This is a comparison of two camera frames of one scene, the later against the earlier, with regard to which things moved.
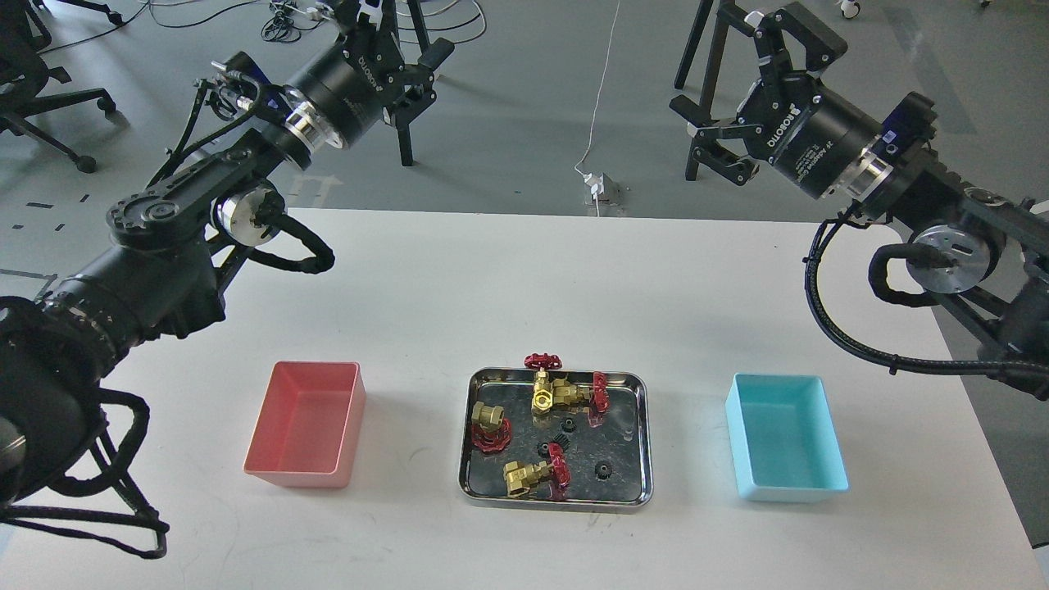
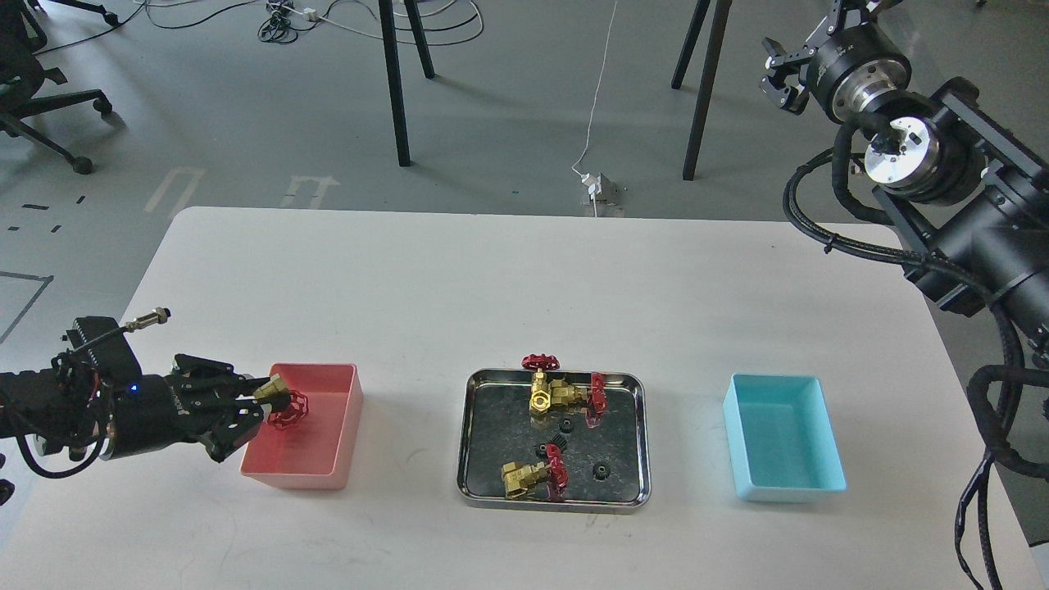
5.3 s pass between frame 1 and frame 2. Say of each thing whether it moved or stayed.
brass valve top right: stayed
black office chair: stayed
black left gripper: moved
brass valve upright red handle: stayed
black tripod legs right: stayed
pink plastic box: stayed
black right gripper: moved
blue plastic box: stayed
